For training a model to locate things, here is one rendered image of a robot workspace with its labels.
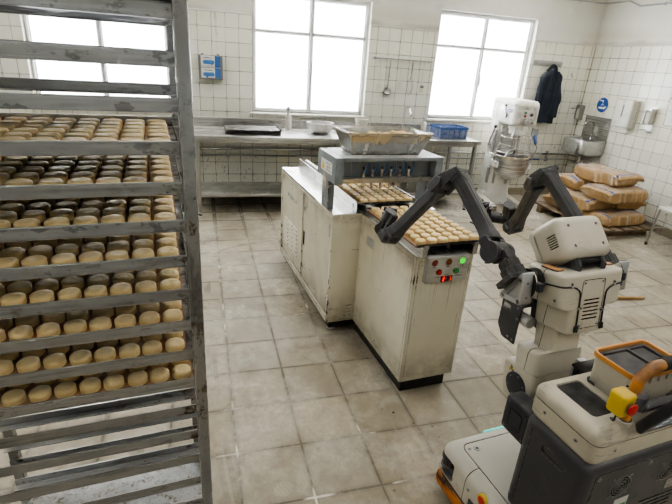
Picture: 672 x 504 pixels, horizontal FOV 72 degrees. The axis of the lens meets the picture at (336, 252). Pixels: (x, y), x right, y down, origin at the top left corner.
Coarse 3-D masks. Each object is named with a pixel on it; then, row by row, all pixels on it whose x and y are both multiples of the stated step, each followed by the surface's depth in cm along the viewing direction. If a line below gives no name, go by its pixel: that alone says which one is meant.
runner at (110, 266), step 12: (60, 264) 103; (72, 264) 104; (84, 264) 105; (96, 264) 106; (108, 264) 107; (120, 264) 108; (132, 264) 109; (144, 264) 110; (156, 264) 111; (168, 264) 112; (180, 264) 113; (0, 276) 100; (12, 276) 101; (24, 276) 102; (36, 276) 102; (48, 276) 103; (60, 276) 104
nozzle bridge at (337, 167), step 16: (320, 160) 294; (336, 160) 268; (352, 160) 271; (368, 160) 275; (384, 160) 279; (400, 160) 282; (416, 160) 286; (432, 160) 290; (336, 176) 272; (352, 176) 285; (368, 176) 288; (384, 176) 291; (416, 176) 297; (432, 176) 297; (416, 192) 319
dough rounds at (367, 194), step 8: (344, 184) 317; (352, 184) 318; (368, 184) 321; (376, 184) 323; (384, 184) 324; (352, 192) 299; (360, 192) 301; (368, 192) 304; (376, 192) 306; (384, 192) 309; (392, 192) 306; (400, 192) 307; (360, 200) 285; (368, 200) 292; (376, 200) 288; (384, 200) 289; (392, 200) 291; (400, 200) 293; (408, 200) 295
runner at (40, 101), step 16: (0, 96) 88; (16, 96) 89; (32, 96) 90; (48, 96) 91; (64, 96) 92; (80, 96) 92; (96, 96) 93; (112, 96) 94; (128, 96) 95; (160, 112) 98; (176, 112) 100
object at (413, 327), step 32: (384, 256) 261; (416, 256) 228; (384, 288) 264; (416, 288) 235; (448, 288) 242; (384, 320) 268; (416, 320) 243; (448, 320) 251; (384, 352) 271; (416, 352) 252; (448, 352) 261; (416, 384) 266
